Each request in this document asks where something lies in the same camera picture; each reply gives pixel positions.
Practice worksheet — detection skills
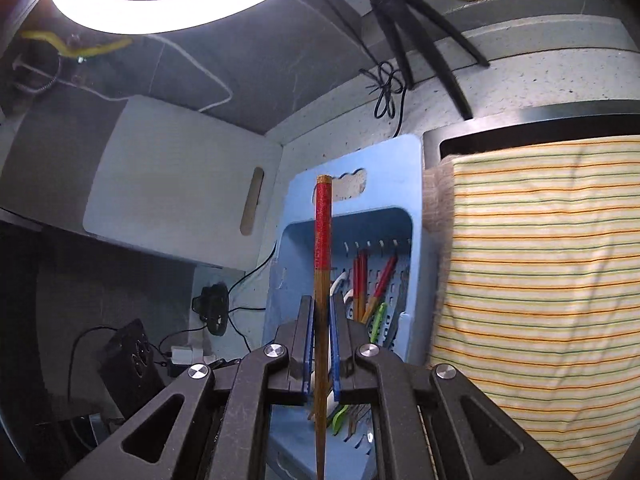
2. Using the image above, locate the yellow gas hose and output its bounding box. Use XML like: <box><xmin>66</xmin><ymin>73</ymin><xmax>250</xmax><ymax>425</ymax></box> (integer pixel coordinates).
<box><xmin>22</xmin><ymin>30</ymin><xmax>133</xmax><ymax>58</ymax></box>

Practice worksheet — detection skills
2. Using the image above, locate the blue plastic drain basket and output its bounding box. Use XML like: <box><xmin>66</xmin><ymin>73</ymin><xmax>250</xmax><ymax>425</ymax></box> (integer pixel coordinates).
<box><xmin>262</xmin><ymin>134</ymin><xmax>426</xmax><ymax>480</ymax></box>

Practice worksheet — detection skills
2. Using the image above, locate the black power adapter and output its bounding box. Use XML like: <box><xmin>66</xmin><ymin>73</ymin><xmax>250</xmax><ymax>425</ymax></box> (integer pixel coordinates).
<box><xmin>192</xmin><ymin>284</ymin><xmax>231</xmax><ymax>336</ymax></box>

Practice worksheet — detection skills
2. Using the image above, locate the metal spoon with wooden handle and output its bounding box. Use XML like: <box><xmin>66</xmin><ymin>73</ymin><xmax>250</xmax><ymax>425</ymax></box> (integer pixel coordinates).
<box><xmin>359</xmin><ymin>255</ymin><xmax>370</xmax><ymax>311</ymax></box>

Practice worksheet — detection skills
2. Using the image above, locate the white charger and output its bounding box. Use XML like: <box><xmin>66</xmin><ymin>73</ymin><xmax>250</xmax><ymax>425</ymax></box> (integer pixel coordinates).
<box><xmin>167</xmin><ymin>344</ymin><xmax>194</xmax><ymax>367</ymax></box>

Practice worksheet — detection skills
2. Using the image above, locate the white cutting board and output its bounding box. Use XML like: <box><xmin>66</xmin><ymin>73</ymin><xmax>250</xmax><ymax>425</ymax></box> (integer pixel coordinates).
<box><xmin>82</xmin><ymin>95</ymin><xmax>283</xmax><ymax>268</ymax></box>

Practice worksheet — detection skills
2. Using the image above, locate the white cable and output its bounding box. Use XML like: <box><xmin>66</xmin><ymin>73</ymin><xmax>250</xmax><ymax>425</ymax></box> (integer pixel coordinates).
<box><xmin>150</xmin><ymin>35</ymin><xmax>234</xmax><ymax>113</ymax></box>

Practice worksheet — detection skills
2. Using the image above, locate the green plastic spoon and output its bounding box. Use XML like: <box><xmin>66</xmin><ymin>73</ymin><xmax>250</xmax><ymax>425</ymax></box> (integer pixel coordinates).
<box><xmin>369</xmin><ymin>302</ymin><xmax>390</xmax><ymax>348</ymax></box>
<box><xmin>331</xmin><ymin>404</ymin><xmax>351</xmax><ymax>436</ymax></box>

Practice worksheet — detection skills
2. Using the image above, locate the yellow striped cloth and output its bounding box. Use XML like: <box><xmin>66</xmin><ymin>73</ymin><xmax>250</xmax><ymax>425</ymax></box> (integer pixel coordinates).
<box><xmin>422</xmin><ymin>135</ymin><xmax>640</xmax><ymax>480</ymax></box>

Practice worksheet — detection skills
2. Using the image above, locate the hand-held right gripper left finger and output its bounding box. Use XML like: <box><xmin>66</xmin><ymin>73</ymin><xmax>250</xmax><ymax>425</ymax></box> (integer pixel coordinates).
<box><xmin>62</xmin><ymin>296</ymin><xmax>316</xmax><ymax>480</ymax></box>

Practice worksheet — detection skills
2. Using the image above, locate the black tripod cable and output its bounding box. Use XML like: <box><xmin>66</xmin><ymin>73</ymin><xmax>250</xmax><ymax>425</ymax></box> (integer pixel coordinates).
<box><xmin>362</xmin><ymin>62</ymin><xmax>407</xmax><ymax>137</ymax></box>

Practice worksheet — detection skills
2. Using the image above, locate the steel sink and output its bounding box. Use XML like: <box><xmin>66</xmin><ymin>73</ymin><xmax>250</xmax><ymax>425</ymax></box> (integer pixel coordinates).
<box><xmin>422</xmin><ymin>100</ymin><xmax>640</xmax><ymax>161</ymax></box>

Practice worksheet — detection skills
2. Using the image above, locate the black power strip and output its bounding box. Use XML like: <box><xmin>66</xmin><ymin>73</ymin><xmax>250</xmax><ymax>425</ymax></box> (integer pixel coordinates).
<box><xmin>97</xmin><ymin>319</ymin><xmax>166</xmax><ymax>418</ymax></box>

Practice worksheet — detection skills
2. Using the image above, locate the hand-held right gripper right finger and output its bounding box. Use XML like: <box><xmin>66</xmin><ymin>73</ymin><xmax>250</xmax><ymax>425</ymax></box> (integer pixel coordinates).
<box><xmin>327</xmin><ymin>292</ymin><xmax>578</xmax><ymax>480</ymax></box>

